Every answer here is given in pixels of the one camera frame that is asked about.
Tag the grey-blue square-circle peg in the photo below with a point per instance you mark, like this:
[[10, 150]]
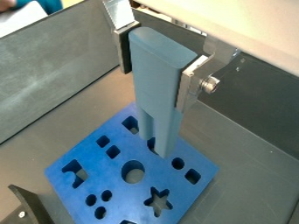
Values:
[[159, 59]]

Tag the white paper sheet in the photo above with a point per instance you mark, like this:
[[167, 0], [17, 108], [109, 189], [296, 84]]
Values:
[[17, 19]]

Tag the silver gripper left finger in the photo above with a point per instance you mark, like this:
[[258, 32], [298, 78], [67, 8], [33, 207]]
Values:
[[123, 23]]

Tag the blue shape-sorting board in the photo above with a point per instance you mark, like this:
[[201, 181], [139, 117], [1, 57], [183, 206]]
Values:
[[113, 181]]

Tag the black curved bracket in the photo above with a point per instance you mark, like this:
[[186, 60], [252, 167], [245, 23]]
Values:
[[31, 211]]

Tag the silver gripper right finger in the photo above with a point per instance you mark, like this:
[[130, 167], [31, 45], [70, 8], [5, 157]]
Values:
[[198, 75]]

